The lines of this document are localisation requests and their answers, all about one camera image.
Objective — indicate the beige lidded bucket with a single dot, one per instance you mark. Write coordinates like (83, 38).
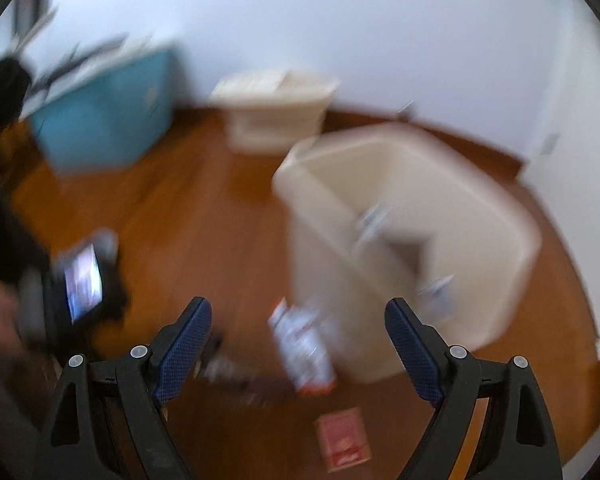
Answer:
(275, 110)

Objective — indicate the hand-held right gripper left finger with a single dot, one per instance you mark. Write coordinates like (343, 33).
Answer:
(182, 355)

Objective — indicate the red small box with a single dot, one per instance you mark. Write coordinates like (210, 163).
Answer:
(342, 440)

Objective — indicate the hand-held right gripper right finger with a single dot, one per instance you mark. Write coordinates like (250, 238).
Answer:
(415, 355)

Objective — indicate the white door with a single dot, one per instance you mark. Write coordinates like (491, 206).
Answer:
(580, 135)

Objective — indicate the teal storage box white lid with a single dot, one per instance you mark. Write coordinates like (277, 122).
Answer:
(105, 115)

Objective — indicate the beige plastic trash bin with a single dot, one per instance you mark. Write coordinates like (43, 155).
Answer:
(330, 310)

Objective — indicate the silver snack wrapper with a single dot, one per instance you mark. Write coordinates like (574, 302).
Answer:
(305, 350)

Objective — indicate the white carton box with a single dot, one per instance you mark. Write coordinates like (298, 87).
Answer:
(375, 255)

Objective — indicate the metal door stopper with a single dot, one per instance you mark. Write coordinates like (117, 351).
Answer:
(406, 109)

